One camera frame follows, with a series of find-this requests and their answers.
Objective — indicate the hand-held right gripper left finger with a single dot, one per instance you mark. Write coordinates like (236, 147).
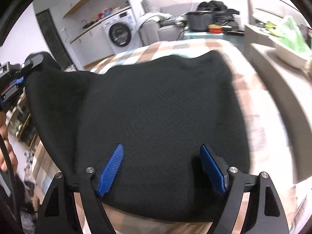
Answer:
(109, 170)

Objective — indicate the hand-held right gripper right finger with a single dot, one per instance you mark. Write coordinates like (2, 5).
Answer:
(213, 170)

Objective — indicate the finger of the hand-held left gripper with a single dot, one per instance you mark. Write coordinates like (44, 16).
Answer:
(34, 59)
(20, 81)

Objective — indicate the black knit sweater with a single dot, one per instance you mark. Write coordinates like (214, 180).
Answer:
(146, 107)

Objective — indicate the pile of black clothes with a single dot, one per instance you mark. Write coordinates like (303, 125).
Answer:
(219, 9)

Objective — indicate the person's left hand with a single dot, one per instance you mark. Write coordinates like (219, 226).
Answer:
(11, 151)

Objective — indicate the dark door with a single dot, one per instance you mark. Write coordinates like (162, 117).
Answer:
(54, 39)

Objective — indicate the shoe rack with shoes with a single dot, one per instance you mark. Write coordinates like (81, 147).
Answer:
(22, 124)

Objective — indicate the white lower kitchen cabinet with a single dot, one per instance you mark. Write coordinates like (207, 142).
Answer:
(92, 46)

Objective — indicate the checkered blanket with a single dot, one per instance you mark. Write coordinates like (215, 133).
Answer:
(256, 117)

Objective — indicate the white washing machine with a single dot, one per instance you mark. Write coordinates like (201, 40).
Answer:
(119, 31)

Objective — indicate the grey cabinet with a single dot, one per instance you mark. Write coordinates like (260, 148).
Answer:
(280, 102)

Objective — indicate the grey cloth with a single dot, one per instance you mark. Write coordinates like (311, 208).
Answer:
(151, 18)

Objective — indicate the small table with blue cloth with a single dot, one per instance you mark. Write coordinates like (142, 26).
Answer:
(195, 36)

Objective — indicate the grey sofa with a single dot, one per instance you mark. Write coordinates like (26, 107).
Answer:
(168, 31)

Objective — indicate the white basin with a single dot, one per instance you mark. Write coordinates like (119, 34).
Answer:
(290, 56)

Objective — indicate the black tray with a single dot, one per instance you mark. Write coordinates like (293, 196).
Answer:
(234, 32)

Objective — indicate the red bowl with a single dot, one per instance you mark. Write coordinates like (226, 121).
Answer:
(215, 30)

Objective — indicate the black cooker pot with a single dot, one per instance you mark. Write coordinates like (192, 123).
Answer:
(199, 22)

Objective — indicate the green plastic bag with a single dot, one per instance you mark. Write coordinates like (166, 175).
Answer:
(292, 34)

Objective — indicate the grey padded headboard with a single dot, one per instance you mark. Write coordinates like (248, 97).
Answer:
(263, 7)

